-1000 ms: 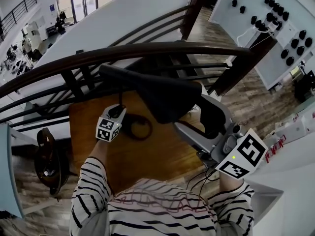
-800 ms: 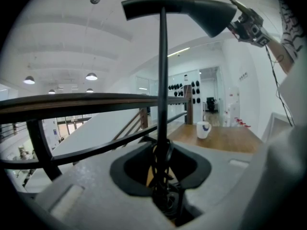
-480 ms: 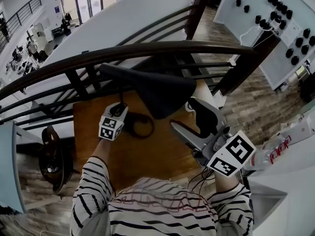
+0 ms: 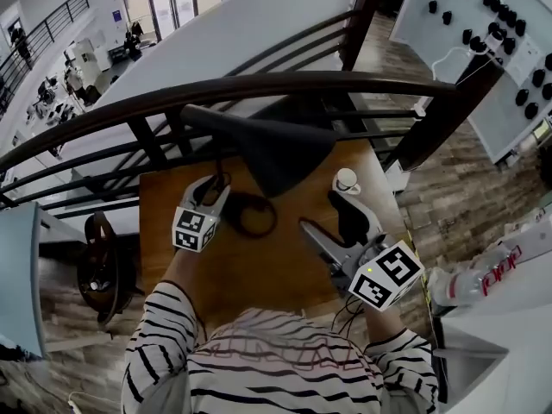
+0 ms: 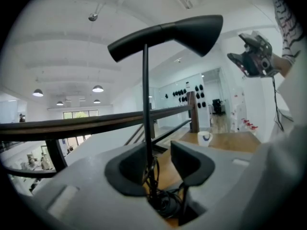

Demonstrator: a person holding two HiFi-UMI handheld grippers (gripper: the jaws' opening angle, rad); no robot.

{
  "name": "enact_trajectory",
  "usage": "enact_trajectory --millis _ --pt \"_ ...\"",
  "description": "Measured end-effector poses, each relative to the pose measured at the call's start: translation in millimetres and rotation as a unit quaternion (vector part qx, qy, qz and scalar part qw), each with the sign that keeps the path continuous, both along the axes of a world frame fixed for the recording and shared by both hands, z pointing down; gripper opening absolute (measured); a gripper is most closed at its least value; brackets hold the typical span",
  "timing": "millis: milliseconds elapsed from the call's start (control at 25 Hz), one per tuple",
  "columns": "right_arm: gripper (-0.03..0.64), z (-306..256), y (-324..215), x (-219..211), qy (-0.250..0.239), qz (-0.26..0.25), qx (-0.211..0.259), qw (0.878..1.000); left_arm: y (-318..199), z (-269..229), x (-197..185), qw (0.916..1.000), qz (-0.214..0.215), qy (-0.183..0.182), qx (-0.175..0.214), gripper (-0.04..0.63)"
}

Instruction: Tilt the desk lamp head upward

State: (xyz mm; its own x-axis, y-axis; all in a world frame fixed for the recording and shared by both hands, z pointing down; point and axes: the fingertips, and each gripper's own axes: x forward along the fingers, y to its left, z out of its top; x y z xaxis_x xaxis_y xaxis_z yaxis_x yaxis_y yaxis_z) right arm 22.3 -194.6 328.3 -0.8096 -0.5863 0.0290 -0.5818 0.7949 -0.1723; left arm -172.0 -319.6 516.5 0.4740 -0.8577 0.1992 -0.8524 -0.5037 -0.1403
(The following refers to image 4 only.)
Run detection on white display board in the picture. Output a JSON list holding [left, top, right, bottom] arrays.
[[390, 0, 552, 166]]

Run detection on dark wooden chair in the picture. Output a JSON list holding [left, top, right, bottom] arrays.
[[76, 210, 146, 323]]

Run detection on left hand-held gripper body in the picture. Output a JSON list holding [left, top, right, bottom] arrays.
[[171, 200, 220, 254]]

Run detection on white cabinet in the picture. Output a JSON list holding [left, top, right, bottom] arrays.
[[430, 273, 552, 414]]

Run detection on light blue table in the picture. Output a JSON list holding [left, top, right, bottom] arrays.
[[0, 200, 47, 360]]

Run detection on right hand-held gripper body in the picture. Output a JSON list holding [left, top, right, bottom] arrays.
[[329, 230, 426, 313]]

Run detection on white mug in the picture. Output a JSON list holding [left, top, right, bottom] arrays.
[[330, 167, 362, 196]]

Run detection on white plastic bag red print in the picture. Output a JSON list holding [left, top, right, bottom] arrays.
[[426, 243, 526, 309]]

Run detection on yellow black hazard strip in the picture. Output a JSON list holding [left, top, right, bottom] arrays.
[[405, 229, 435, 319]]

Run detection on person's left forearm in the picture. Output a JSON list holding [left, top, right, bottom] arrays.
[[162, 246, 208, 314]]

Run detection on glass entrance doors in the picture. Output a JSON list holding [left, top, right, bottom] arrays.
[[120, 0, 223, 43]]

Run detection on white curved cable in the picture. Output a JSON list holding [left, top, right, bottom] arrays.
[[430, 45, 504, 81]]

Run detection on black balcony railing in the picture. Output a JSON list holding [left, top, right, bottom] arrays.
[[0, 0, 92, 116]]

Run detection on dark curved railing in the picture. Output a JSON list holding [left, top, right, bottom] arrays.
[[0, 0, 505, 215]]

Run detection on person's right forearm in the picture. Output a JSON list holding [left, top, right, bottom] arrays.
[[364, 303, 407, 345]]

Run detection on white floor box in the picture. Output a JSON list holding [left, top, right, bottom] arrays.
[[386, 161, 411, 192]]

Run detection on white power cable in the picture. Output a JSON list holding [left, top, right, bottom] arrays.
[[66, 390, 88, 414]]

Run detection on dark grey desk lamp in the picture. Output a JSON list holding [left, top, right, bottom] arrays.
[[179, 103, 338, 237]]

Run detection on person's striped shirt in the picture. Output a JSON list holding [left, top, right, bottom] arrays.
[[120, 280, 441, 414]]

